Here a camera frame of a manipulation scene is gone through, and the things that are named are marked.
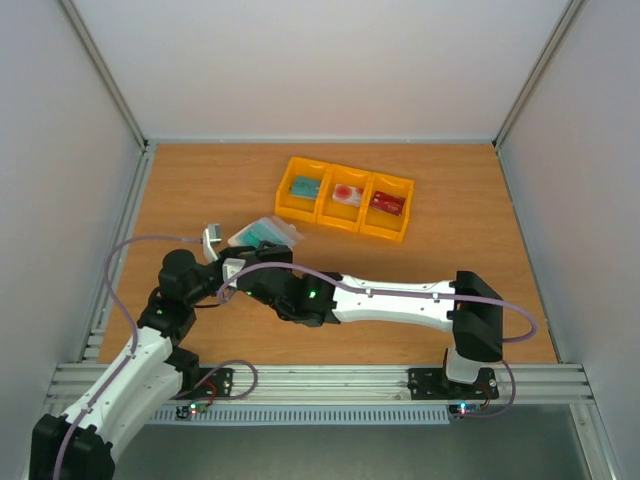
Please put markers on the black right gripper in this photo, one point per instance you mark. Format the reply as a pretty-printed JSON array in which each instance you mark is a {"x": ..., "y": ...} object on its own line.
[{"x": 275, "y": 254}]

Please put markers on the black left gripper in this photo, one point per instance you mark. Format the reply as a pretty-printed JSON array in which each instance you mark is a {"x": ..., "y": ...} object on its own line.
[{"x": 234, "y": 252}]

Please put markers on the beige card holder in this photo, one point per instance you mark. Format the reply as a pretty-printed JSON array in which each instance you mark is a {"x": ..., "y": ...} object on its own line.
[{"x": 287, "y": 233}]

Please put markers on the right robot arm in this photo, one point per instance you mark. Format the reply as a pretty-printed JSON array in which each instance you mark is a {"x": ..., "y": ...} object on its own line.
[{"x": 465, "y": 307}]

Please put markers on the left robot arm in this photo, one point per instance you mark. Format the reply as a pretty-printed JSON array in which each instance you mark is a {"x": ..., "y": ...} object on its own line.
[{"x": 88, "y": 438}]

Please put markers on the green card in bin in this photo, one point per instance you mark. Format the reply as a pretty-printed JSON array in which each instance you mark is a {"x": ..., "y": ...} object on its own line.
[{"x": 305, "y": 187}]

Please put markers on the pink red card in bin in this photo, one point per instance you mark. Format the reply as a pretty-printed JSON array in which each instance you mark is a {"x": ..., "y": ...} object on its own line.
[{"x": 347, "y": 195}]

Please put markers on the yellow plastic bin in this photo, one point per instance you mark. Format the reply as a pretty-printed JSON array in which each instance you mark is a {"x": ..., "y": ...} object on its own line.
[
  {"x": 299, "y": 209},
  {"x": 333, "y": 214},
  {"x": 383, "y": 225}
]

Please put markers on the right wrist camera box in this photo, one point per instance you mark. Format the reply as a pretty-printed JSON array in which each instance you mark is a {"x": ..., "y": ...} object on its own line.
[{"x": 231, "y": 267}]

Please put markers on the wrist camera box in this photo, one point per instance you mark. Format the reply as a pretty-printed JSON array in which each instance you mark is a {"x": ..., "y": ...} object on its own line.
[
  {"x": 231, "y": 267},
  {"x": 210, "y": 239}
]

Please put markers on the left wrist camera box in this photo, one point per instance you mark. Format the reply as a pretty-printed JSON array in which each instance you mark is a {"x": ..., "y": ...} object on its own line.
[{"x": 210, "y": 239}]

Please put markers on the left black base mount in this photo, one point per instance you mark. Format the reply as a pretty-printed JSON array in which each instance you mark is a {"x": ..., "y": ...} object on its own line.
[{"x": 217, "y": 385}]

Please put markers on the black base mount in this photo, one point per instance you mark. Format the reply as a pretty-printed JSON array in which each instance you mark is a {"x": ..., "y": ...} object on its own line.
[
  {"x": 432, "y": 384},
  {"x": 217, "y": 385}
]

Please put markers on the grey slotted cable duct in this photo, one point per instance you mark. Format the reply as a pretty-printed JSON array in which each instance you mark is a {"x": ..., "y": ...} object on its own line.
[{"x": 281, "y": 415}]

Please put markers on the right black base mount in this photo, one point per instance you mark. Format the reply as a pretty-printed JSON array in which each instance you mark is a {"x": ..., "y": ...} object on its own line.
[{"x": 432, "y": 384}]

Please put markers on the aluminium front rail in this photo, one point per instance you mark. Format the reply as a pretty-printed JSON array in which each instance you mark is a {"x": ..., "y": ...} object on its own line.
[{"x": 552, "y": 384}]

